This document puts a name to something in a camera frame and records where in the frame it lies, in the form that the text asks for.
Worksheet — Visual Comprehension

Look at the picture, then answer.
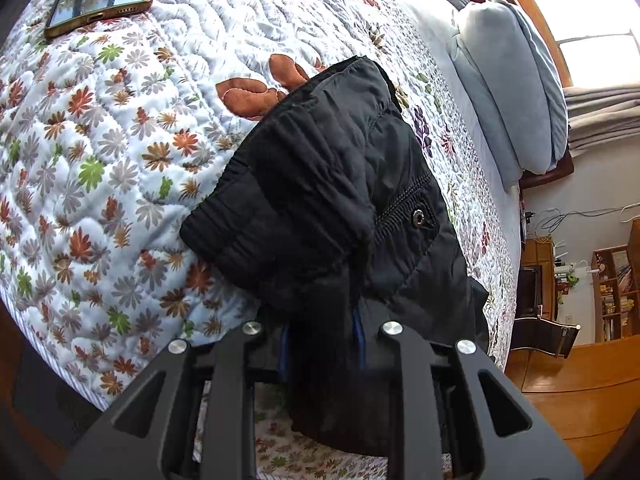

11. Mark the black padded jacket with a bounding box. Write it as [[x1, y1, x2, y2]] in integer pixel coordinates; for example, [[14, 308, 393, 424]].
[[179, 56, 493, 457]]

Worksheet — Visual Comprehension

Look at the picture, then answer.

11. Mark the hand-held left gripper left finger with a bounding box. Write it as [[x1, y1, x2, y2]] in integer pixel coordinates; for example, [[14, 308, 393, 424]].
[[60, 319, 292, 480]]

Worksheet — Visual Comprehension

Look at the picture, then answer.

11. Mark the light blue pillow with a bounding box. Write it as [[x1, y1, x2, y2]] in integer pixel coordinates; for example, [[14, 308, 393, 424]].
[[450, 2, 531, 193], [487, 0, 569, 176]]

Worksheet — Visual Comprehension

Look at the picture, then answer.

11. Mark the wooden desk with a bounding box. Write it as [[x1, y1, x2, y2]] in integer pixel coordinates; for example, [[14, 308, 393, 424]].
[[520, 237, 558, 321]]

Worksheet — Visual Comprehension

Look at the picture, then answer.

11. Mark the wooden framed window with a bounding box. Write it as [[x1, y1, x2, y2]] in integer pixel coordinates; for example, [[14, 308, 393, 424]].
[[495, 0, 640, 88]]

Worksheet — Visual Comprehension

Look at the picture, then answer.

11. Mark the wooden bookshelf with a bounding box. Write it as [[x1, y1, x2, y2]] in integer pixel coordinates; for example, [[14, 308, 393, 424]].
[[591, 220, 640, 346]]

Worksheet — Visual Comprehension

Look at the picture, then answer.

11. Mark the black chrome chair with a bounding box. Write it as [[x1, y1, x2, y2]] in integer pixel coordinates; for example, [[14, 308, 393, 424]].
[[510, 310, 583, 358]]

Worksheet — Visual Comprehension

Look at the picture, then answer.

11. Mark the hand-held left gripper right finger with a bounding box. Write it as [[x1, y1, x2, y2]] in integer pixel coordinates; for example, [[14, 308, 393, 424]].
[[351, 307, 586, 480]]

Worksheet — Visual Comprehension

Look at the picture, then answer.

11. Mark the wall cable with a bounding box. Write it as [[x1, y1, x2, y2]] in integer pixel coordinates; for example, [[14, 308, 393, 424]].
[[527, 204, 636, 241]]

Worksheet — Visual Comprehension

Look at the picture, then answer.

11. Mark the floral quilt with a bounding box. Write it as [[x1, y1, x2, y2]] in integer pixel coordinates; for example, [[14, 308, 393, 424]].
[[0, 0, 523, 480]]

